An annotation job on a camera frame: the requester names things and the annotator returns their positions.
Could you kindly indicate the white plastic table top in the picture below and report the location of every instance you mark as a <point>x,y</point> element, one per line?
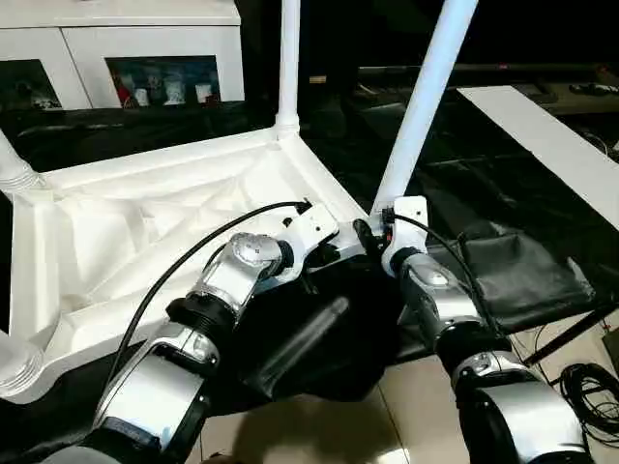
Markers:
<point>121,217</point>

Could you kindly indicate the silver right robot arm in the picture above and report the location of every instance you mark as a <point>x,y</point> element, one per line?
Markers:
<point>445,299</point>

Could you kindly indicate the black table mat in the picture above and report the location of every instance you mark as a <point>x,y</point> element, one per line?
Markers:
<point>508,193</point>

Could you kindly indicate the white flat board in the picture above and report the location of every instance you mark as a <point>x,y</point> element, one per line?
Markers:
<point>541,145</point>

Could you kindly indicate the long black pole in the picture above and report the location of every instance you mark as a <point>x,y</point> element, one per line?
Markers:
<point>483,70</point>

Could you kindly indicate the white mug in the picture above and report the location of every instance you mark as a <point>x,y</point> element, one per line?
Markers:
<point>202,92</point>

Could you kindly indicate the black tripod leg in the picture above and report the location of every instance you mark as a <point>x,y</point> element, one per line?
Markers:
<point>575,336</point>

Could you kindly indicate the white patterned figure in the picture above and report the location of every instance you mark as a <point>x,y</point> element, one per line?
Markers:
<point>173,92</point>

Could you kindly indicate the small white cup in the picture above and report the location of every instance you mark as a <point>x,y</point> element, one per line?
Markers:
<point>142,95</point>

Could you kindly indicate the grey metal floor box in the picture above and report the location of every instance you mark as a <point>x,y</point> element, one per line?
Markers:
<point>610,344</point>

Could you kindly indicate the black fabric covered furniture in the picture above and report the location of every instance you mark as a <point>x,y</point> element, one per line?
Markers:
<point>532,29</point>

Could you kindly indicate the black flat gadget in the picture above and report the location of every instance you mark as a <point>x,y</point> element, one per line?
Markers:
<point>592,88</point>

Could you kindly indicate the red white bottle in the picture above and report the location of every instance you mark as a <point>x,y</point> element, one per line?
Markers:
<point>126,89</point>

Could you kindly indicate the white glass-door cabinet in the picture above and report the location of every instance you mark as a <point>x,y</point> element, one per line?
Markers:
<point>87,38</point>

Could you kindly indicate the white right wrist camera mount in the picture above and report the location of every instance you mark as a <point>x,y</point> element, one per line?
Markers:
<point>408,227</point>

